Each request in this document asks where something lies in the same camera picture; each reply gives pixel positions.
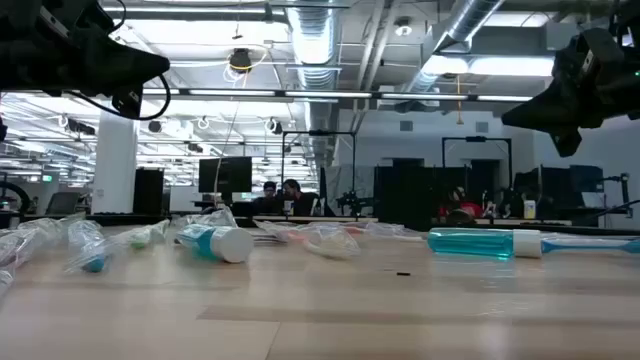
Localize white building column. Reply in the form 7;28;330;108
92;102;139;215

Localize person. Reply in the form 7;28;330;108
279;178;321;217
438;185;485;225
251;180;282;217

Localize orange white bagged toothbrush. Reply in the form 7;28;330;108
0;222;51;296
257;221;362;261

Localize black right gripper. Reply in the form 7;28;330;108
501;27;640;159

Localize grey open laptop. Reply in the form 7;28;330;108
44;191;81;216

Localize black background rig frame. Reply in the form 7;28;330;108
441;135;514;201
280;130;358;217

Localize green white bagged toothbrush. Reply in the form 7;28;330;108
172;207;239;229
17;212;86;241

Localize black ceiling cable reel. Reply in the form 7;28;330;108
228;47;254;72

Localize teal white bagged toothbrush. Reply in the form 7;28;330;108
107;218;171;250

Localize round ceiling sensor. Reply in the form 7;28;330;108
393;16;414;38

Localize dark background monitors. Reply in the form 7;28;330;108
513;164;606;209

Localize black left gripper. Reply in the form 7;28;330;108
39;0;172;120

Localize wide silver ceiling duct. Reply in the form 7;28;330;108
285;0;342;169

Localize black background monitor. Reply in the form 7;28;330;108
198;156;254;195

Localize black left camera cable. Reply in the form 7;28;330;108
67;74;172;122

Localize yellow hanging cord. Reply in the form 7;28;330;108
454;74;465;126

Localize pink white bagged toothbrush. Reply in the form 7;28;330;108
349;222;424;240

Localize long LED light bar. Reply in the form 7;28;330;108
0;87;535;104

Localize teal mouthwash bottle white cap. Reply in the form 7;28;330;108
427;227;544;260
175;223;255;265

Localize rectangular ceiling light panel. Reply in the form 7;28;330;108
424;53;555;78

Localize slanted silver ceiling duct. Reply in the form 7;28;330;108
402;0;505;96

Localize blue white bagged toothbrush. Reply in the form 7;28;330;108
63;219;119;275
541;237;640;255
542;230;640;242

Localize wooden background table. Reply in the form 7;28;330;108
473;217;574;227
252;215;380;224

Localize black aluminium rig frame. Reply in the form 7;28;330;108
0;212;640;237

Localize black curved hoop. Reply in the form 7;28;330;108
0;180;32;215

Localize black tall cabinet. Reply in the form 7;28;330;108
132;167;166;215

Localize black partition wall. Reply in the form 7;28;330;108
373;164;471;229

